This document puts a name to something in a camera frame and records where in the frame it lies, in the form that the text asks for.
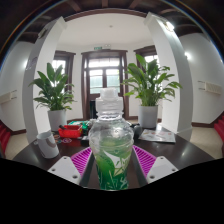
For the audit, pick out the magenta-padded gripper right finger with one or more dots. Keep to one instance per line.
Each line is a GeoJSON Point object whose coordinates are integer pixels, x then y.
{"type": "Point", "coordinates": [146, 161]}

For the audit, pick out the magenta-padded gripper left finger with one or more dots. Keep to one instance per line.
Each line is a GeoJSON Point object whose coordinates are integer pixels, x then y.
{"type": "Point", "coordinates": [80, 161]}

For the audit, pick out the clear bottle with green label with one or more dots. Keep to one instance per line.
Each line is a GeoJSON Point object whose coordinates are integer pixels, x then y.
{"type": "Point", "coordinates": [111, 140]}

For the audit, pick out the printed paper leaflet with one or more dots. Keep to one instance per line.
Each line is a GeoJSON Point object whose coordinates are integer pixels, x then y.
{"type": "Point", "coordinates": [156, 135]}

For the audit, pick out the red box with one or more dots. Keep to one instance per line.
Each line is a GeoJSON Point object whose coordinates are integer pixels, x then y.
{"type": "Point", "coordinates": [70, 132]}

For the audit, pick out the dark grey rounded device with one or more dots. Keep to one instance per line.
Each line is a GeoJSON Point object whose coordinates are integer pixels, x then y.
{"type": "Point", "coordinates": [137, 130]}

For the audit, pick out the white mug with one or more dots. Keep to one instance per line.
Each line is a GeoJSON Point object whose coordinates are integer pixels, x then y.
{"type": "Point", "coordinates": [46, 146]}

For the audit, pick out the green box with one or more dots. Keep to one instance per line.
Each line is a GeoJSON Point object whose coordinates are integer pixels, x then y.
{"type": "Point", "coordinates": [83, 125]}

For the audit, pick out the green plant in white pot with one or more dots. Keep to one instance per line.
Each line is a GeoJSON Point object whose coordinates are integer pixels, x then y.
{"type": "Point", "coordinates": [56, 120]}
{"type": "Point", "coordinates": [148, 116]}

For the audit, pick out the brown glazed double door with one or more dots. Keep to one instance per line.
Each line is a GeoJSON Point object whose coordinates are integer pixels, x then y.
{"type": "Point", "coordinates": [103, 76]}

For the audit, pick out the brown framed window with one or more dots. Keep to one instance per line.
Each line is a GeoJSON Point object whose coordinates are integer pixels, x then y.
{"type": "Point", "coordinates": [60, 62]}
{"type": "Point", "coordinates": [151, 58]}

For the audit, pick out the green exit sign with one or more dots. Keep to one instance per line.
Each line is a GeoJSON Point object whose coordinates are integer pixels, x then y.
{"type": "Point", "coordinates": [98, 48]}

